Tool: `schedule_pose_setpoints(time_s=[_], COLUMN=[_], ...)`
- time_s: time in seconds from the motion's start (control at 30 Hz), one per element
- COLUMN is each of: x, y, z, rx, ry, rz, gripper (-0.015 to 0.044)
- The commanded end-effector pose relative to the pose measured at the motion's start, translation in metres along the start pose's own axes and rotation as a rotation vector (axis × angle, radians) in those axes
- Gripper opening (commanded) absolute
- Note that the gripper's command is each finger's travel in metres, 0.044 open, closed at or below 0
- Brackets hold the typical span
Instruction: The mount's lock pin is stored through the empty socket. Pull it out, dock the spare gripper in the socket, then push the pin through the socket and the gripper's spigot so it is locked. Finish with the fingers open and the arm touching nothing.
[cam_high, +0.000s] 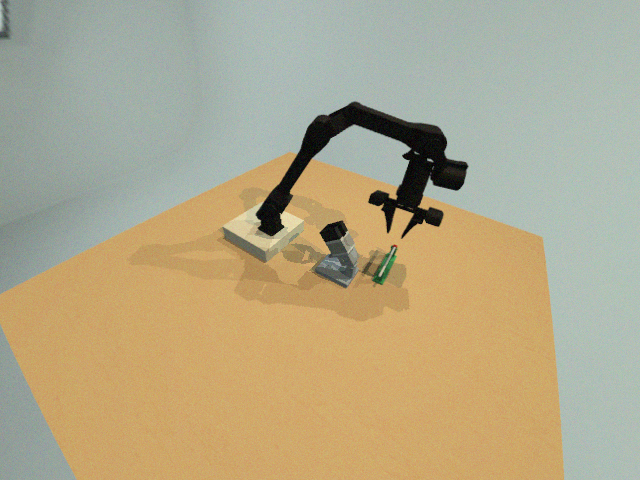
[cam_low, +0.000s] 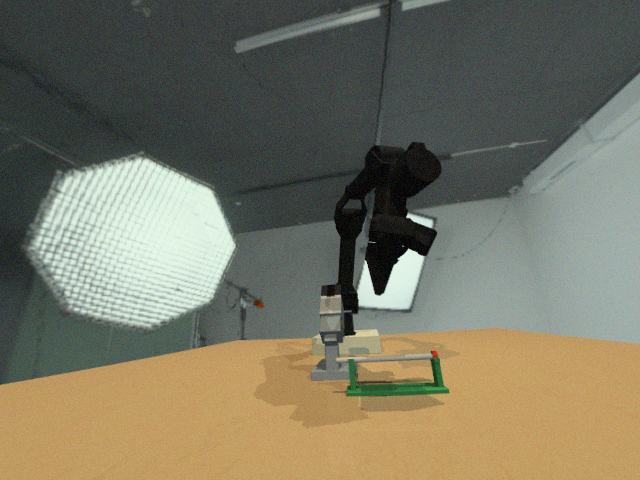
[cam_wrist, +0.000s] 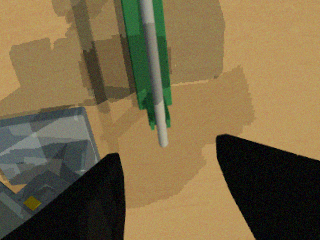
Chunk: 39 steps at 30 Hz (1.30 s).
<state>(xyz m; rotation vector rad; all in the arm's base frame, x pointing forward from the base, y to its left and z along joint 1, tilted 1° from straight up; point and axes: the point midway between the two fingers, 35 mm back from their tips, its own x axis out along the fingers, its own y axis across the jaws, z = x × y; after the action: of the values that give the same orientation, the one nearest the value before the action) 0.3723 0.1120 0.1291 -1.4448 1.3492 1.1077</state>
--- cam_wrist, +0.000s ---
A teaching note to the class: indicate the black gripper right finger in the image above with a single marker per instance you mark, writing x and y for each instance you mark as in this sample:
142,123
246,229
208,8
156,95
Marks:
277,191

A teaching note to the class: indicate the grey cylinder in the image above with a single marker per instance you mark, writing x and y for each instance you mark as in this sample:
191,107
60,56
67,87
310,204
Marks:
149,30

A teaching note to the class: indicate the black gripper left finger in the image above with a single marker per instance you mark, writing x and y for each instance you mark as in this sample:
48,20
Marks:
93,208

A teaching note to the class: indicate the green u-shaped stand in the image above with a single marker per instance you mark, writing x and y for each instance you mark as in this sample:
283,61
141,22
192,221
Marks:
138,56

